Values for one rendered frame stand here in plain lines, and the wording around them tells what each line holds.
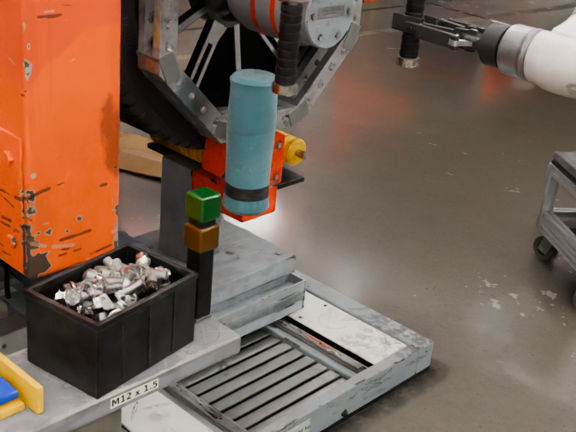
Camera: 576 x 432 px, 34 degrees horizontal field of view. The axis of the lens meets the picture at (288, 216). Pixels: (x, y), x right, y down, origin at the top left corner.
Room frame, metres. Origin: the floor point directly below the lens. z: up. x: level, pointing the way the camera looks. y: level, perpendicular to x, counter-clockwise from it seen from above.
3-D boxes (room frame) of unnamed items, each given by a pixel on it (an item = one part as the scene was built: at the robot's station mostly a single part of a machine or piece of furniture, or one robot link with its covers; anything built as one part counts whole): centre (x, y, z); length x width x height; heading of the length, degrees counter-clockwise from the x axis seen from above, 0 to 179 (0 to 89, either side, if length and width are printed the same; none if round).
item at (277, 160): (1.81, 0.12, 0.48); 0.16 x 0.12 x 0.17; 48
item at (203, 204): (1.25, 0.13, 0.64); 0.04 x 0.04 x 0.04; 48
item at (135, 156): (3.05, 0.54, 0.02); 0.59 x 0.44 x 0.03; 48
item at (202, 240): (1.25, 0.13, 0.59); 0.04 x 0.04 x 0.04; 48
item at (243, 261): (1.89, 0.22, 0.32); 0.40 x 0.30 x 0.28; 138
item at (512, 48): (1.60, -0.37, 0.83); 0.09 x 0.06 x 0.09; 139
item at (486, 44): (1.65, -0.32, 0.83); 0.09 x 0.08 x 0.07; 49
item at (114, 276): (1.13, 0.23, 0.51); 0.20 x 0.14 x 0.13; 147
